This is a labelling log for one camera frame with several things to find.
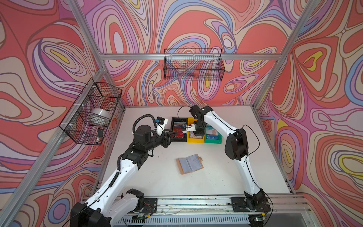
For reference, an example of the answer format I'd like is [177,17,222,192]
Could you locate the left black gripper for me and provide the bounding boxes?
[143,129,176,153]

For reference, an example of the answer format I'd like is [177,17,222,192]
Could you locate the tan leather card holder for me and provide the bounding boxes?
[176,154,204,175]

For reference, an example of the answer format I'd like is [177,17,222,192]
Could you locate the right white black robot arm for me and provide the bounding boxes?
[188,105,272,213]

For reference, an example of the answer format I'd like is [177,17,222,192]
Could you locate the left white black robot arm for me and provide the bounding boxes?
[70,125,176,227]

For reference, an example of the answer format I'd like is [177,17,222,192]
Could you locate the red VIP cards stack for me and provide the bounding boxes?
[173,122,185,139]

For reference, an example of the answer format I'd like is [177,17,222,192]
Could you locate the blue cards stack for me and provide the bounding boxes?
[206,126,219,140]

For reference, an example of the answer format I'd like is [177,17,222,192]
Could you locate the yellow plastic bin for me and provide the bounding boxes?
[187,118,204,143]

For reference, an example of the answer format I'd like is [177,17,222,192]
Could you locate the green plastic bin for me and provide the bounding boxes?
[204,125,222,144]

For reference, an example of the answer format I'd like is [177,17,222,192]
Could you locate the white roll in basket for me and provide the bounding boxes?
[89,108,111,126]

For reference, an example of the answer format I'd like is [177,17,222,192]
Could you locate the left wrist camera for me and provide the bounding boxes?
[156,116,168,136]

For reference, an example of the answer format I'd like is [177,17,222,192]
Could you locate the back black wire basket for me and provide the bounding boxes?
[164,47,225,81]

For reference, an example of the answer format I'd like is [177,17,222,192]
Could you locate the black wire basket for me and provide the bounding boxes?
[164,47,225,81]
[59,79,122,146]

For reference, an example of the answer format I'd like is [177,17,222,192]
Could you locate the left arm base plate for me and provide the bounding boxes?
[128,197,158,214]

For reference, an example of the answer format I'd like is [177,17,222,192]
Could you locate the left black wire basket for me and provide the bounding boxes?
[59,79,122,146]

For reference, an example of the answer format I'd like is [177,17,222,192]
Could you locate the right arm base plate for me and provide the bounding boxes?
[228,196,271,213]

